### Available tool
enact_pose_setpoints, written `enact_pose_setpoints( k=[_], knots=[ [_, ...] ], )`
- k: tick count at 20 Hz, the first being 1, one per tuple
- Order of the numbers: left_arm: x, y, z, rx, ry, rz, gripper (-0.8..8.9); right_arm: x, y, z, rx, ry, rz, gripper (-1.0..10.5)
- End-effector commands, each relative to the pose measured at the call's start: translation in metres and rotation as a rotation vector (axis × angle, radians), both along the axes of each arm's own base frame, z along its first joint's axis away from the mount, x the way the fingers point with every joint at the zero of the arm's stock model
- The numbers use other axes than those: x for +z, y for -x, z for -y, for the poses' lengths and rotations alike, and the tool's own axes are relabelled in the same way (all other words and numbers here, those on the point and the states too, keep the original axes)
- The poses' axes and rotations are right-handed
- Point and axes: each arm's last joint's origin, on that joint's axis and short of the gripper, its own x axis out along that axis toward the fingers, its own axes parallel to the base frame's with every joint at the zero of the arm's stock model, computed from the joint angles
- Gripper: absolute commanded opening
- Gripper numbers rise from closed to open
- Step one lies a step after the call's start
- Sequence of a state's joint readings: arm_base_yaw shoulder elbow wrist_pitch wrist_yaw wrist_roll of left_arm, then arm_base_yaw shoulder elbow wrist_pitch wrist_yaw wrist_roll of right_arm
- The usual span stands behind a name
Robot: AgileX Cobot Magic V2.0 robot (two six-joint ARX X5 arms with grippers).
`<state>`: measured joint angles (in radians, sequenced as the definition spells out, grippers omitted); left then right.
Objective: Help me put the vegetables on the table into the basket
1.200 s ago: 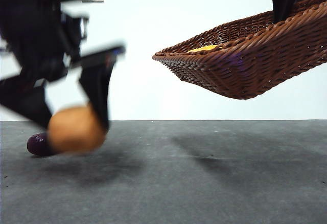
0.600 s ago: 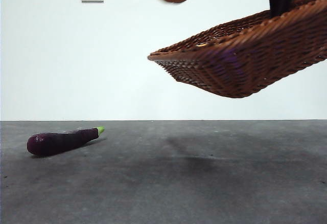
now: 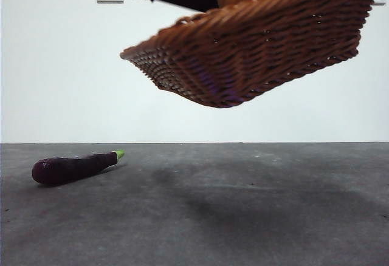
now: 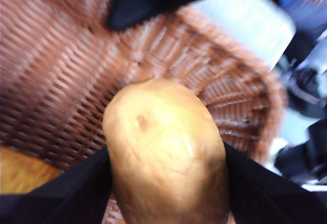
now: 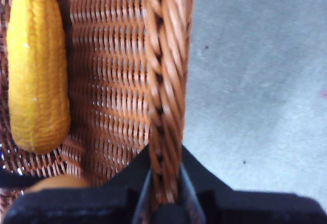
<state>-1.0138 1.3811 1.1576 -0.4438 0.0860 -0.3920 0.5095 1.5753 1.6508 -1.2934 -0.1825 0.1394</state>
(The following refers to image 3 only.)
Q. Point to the purple eggplant with green stem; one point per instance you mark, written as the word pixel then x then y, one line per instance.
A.
pixel 67 169

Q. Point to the brown wicker basket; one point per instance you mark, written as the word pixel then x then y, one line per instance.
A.
pixel 258 53

